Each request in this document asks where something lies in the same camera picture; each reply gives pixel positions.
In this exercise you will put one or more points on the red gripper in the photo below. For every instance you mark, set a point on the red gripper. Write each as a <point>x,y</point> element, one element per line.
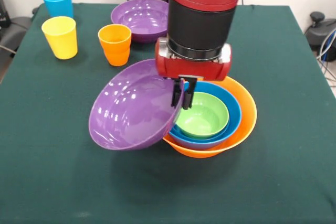
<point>194,69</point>

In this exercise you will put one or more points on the green bowl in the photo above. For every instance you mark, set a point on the green bowl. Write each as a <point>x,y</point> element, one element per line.
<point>204,119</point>

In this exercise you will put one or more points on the large blue bowl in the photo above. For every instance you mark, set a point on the large blue bowl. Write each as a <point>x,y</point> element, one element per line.
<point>233,103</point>

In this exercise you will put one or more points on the purple bowl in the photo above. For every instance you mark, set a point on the purple bowl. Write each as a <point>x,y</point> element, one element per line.
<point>141,16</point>
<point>131,108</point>

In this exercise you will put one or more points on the small light blue bowl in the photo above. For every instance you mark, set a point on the small light blue bowl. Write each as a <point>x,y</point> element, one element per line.
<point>228,127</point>

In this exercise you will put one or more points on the orange cup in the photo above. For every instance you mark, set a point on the orange cup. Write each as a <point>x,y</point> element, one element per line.
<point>115,51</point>

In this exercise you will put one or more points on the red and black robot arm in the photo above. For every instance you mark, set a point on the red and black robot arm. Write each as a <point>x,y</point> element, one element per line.
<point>202,19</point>

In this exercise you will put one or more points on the large orange bowl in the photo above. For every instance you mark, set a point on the large orange bowl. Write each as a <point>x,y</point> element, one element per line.
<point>246,108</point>

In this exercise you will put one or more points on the yellow cup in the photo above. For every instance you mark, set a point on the yellow cup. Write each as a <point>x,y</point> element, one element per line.
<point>61,37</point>

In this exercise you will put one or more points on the dark green tablecloth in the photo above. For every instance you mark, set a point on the dark green tablecloth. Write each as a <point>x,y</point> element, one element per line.
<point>78,182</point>

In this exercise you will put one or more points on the black floor base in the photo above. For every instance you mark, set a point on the black floor base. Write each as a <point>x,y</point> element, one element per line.
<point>323,30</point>

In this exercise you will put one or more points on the blue cup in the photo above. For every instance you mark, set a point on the blue cup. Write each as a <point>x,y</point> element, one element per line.
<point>59,3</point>

